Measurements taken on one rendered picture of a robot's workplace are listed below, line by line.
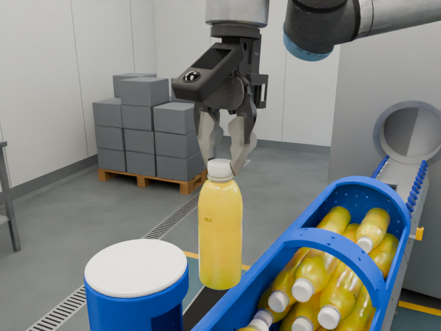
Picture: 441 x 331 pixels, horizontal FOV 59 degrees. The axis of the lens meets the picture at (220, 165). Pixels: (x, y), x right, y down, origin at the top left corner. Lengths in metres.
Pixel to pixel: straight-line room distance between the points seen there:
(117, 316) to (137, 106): 3.39
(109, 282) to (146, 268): 0.10
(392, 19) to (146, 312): 0.84
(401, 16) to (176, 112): 3.45
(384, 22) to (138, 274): 0.82
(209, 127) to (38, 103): 4.15
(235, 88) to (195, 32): 5.60
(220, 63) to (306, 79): 5.12
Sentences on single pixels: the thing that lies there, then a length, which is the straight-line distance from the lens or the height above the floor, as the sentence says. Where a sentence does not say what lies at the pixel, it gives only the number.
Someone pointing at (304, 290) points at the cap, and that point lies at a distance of 0.81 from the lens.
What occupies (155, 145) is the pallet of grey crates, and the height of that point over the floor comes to 0.52.
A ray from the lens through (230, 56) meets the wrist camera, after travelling 0.54.
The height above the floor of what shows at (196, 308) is 0.15.
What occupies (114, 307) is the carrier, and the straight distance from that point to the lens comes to 1.06.
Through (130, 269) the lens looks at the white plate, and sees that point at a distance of 1.12.
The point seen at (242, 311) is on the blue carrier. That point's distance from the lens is 0.92.
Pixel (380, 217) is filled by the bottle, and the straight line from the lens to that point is 1.21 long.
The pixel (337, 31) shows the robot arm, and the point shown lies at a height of 1.64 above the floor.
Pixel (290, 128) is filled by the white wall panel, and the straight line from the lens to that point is 5.78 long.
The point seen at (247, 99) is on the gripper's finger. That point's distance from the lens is 0.55.
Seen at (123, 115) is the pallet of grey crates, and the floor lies 0.81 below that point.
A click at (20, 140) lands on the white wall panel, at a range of 4.56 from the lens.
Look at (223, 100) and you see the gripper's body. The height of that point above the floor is 1.55.
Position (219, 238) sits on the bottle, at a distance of 0.60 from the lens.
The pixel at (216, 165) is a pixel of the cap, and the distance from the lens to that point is 0.58.
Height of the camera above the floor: 1.64
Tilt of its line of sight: 18 degrees down
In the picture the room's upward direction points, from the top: straight up
